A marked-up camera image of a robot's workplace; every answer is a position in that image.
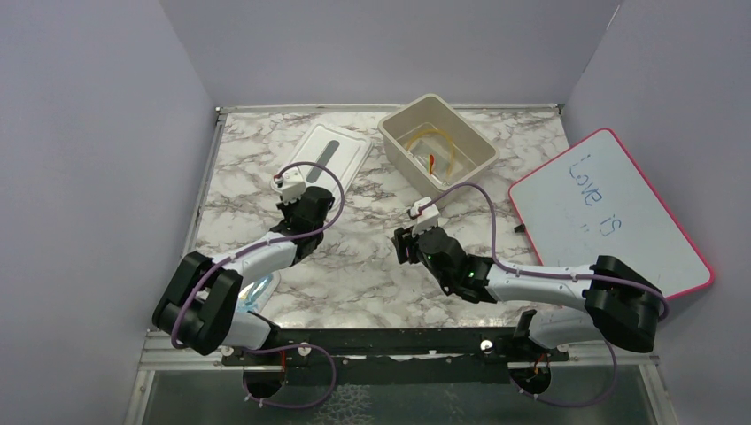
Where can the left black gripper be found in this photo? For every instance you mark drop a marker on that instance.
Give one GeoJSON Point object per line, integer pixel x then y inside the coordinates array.
{"type": "Point", "coordinates": [285, 209]}

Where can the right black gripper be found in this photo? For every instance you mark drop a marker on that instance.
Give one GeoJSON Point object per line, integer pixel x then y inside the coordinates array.
{"type": "Point", "coordinates": [402, 240]}

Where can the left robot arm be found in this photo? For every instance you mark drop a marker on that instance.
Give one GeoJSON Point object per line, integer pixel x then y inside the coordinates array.
{"type": "Point", "coordinates": [198, 305]}

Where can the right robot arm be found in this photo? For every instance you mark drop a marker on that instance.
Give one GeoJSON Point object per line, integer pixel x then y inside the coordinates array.
{"type": "Point", "coordinates": [607, 300]}

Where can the white bin lid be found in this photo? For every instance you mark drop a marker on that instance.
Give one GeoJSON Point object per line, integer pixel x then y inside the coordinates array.
{"type": "Point", "coordinates": [340, 150]}

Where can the beige plastic bin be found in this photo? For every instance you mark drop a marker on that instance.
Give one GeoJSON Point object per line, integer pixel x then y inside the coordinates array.
{"type": "Point", "coordinates": [475, 153]}

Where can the blue goggles in bag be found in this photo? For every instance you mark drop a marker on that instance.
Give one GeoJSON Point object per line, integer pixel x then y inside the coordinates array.
{"type": "Point", "coordinates": [254, 296]}

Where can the pink framed whiteboard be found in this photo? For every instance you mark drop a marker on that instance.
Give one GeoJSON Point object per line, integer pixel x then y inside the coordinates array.
{"type": "Point", "coordinates": [593, 199]}

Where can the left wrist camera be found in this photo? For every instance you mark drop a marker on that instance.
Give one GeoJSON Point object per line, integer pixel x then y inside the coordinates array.
{"type": "Point", "coordinates": [290, 186]}

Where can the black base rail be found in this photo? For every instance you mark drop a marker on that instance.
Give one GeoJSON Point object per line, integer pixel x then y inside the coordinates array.
{"type": "Point", "coordinates": [383, 356]}

